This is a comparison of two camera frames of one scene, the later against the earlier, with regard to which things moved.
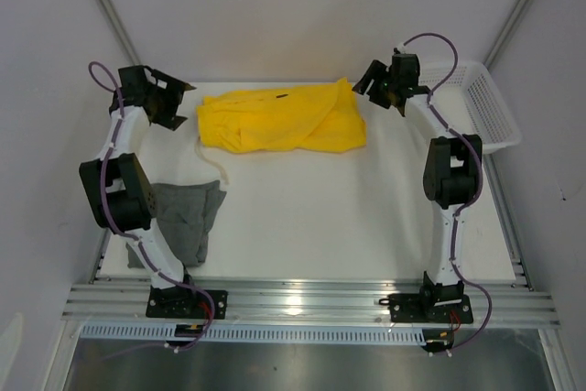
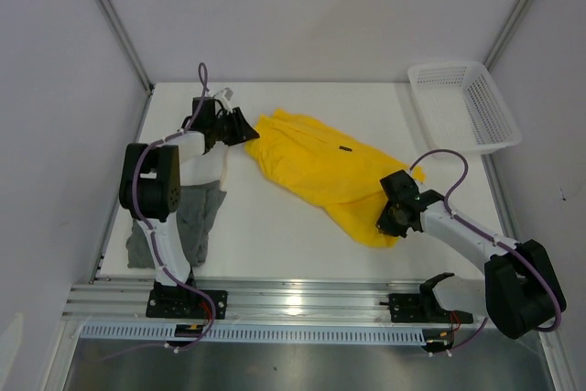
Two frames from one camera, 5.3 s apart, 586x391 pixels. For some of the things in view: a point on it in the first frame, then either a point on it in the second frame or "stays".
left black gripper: x=174 y=93 → x=243 y=131
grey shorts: x=185 y=213 stays
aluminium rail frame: x=522 y=303 stays
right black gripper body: x=379 y=91 → x=389 y=221
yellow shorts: x=323 y=116 → x=314 y=164
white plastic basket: x=471 y=103 stays
